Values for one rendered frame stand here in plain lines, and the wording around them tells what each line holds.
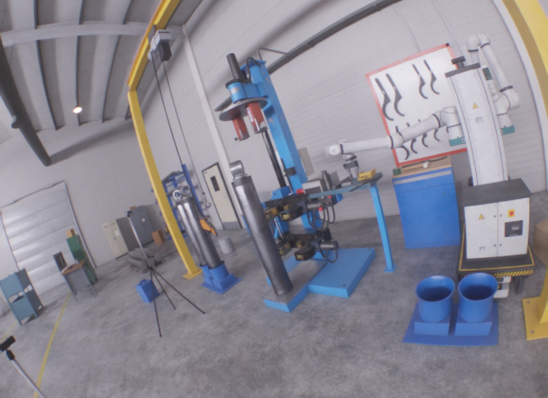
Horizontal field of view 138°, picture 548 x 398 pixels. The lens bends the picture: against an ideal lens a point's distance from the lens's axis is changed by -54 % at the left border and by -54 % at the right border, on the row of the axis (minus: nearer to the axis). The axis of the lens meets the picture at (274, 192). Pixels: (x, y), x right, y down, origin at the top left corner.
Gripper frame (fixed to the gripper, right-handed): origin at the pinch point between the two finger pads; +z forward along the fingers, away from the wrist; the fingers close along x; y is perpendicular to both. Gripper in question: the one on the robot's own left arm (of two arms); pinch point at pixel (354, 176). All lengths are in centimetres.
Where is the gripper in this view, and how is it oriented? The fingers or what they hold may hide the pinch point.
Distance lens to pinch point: 204.0
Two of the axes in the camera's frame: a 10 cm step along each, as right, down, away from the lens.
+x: 5.0, -0.7, -8.6
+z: 3.4, 9.3, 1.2
